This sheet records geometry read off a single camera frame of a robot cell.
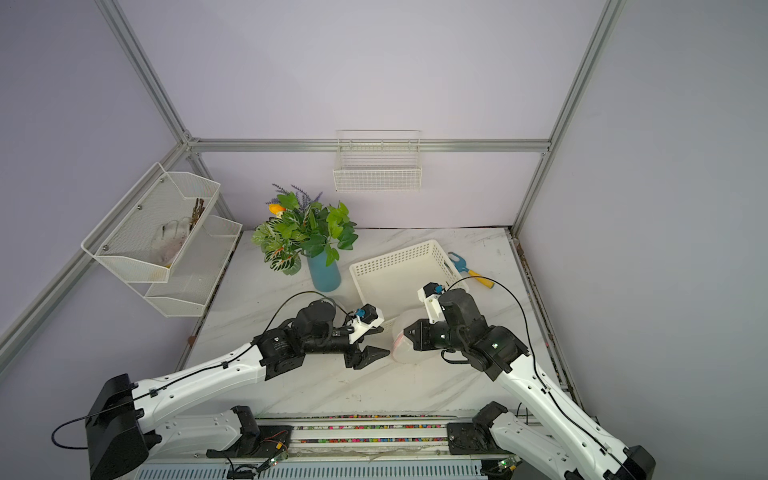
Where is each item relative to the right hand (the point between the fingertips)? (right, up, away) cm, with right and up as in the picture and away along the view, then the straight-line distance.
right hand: (407, 337), depth 71 cm
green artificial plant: (-28, +28, +6) cm, 40 cm away
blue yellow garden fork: (+22, +17, +38) cm, 47 cm away
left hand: (-6, -1, 0) cm, 6 cm away
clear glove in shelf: (-63, +25, +7) cm, 68 cm away
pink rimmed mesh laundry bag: (-1, -2, +1) cm, 3 cm away
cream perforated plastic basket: (-4, +11, +33) cm, 35 cm away
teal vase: (-27, +12, +32) cm, 44 cm away
